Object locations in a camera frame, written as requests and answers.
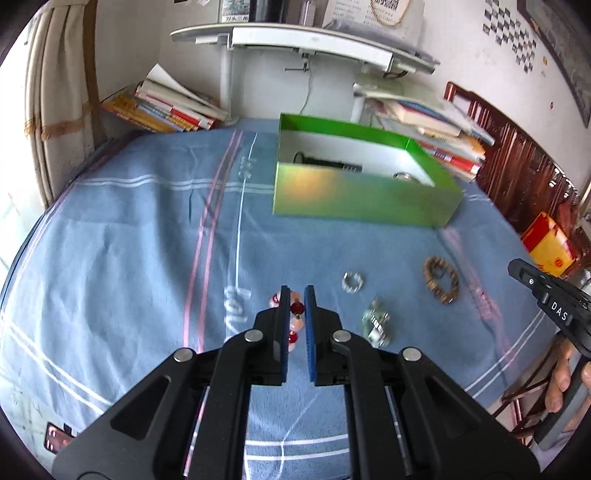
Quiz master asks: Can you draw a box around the person's right hand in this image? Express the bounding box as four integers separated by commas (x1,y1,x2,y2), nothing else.
545,339,590,432

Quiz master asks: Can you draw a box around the silver metal bangle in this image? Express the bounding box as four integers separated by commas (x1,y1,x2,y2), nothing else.
393,172,421,184

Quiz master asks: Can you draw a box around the white desk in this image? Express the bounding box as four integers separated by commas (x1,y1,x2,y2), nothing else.
170,23,440,121

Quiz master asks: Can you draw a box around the beige curtain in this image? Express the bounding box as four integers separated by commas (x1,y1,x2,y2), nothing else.
25,1,106,207

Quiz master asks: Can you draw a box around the stack of books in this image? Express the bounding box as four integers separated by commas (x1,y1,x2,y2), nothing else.
101,63,229,133
353,80,495,181

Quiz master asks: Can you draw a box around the brown wooden bead bracelet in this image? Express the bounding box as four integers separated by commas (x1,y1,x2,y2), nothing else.
421,256,461,305

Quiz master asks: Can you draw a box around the small crystal bead ring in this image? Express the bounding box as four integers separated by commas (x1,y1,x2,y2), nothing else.
341,270,366,293

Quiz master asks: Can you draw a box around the left stack of books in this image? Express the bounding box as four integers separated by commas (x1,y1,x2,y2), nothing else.
101,63,229,133

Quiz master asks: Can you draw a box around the blue striped bed sheet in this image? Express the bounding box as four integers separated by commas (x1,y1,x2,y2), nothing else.
1,122,554,469

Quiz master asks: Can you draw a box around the dark red wooden headboard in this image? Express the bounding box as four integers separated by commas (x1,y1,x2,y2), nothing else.
443,80,591,241

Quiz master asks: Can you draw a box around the yellow red bag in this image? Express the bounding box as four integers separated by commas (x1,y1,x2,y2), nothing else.
521,212,576,277

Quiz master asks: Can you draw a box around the right stack of books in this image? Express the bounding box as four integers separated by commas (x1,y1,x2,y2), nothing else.
353,80,495,181

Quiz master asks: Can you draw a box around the black item in box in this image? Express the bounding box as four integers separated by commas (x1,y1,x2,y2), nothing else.
294,152,363,172

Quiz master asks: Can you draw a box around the green jade charm bracelet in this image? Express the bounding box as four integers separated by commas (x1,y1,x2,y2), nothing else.
359,299,393,348

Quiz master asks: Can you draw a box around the red pink bead bracelet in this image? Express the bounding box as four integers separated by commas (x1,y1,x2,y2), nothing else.
268,291,307,352

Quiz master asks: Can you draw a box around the green holographic box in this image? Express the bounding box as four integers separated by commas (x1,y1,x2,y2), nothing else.
273,114,463,227

